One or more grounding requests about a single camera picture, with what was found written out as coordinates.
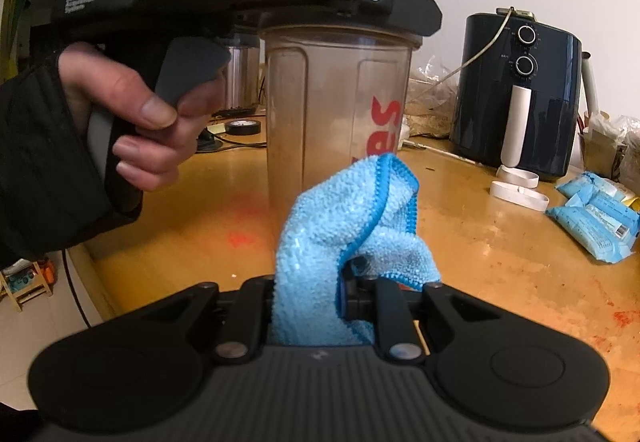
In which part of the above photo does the blue snack packet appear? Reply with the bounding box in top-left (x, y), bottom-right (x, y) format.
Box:
top-left (545, 201), bottom-right (640, 264)
top-left (555, 171), bottom-right (637, 204)

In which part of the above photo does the dark blue air fryer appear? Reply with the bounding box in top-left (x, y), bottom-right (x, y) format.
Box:
top-left (450, 12), bottom-right (584, 182)

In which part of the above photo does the black tape roll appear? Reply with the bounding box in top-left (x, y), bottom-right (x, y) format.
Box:
top-left (224, 118), bottom-right (262, 136)

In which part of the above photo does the person's left hand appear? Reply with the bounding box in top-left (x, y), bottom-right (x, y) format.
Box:
top-left (57, 41), bottom-right (227, 193)

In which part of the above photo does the clear shaker bottle grey lid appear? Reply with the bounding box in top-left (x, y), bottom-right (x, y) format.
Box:
top-left (257, 0), bottom-right (424, 244)

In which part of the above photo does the grey plastic tube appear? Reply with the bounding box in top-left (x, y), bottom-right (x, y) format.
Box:
top-left (580, 52), bottom-right (601, 116)

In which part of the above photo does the beige cable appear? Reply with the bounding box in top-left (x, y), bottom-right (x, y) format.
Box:
top-left (439, 11), bottom-right (514, 79)

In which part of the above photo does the small wooden stool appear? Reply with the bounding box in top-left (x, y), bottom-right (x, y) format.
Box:
top-left (0, 257), bottom-right (56, 314)

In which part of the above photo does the clear bag of dried grains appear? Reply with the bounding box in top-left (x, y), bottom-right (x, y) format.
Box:
top-left (404, 54), bottom-right (462, 139)

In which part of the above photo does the black cable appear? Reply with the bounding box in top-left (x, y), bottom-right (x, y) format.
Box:
top-left (59, 249), bottom-right (94, 329)

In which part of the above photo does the blue microfiber cloth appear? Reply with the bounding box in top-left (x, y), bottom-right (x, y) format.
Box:
top-left (267, 153), bottom-right (444, 348)

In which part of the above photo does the white oval band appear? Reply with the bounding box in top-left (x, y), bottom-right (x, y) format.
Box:
top-left (495, 164), bottom-right (540, 188)
top-left (488, 179), bottom-right (550, 211)

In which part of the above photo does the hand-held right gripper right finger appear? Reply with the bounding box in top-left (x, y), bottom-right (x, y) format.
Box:
top-left (342, 277), bottom-right (504, 365)

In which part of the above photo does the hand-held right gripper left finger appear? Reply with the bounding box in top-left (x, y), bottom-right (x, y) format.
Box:
top-left (127, 277), bottom-right (277, 366)

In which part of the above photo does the steel electric kettle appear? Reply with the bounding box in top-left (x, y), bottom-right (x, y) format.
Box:
top-left (219, 34), bottom-right (264, 116)

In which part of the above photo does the thin white stick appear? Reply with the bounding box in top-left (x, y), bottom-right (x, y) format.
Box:
top-left (399, 141), bottom-right (482, 166)

